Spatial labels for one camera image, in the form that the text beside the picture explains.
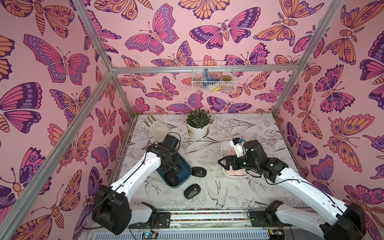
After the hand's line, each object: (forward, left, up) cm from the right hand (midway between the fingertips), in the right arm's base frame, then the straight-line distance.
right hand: (224, 159), depth 76 cm
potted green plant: (+24, +14, 0) cm, 28 cm away
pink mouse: (-1, -7, -15) cm, 16 cm away
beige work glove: (+33, +45, -18) cm, 58 cm away
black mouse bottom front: (-11, +17, -15) cm, 26 cm away
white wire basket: (+49, +4, +17) cm, 52 cm away
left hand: (+1, +24, -7) cm, 25 cm away
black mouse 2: (-1, +13, -15) cm, 20 cm away
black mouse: (-5, +29, -14) cm, 33 cm away
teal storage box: (-2, +21, -15) cm, 26 cm away
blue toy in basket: (+44, +9, +16) cm, 48 cm away
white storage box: (+12, -2, -15) cm, 19 cm away
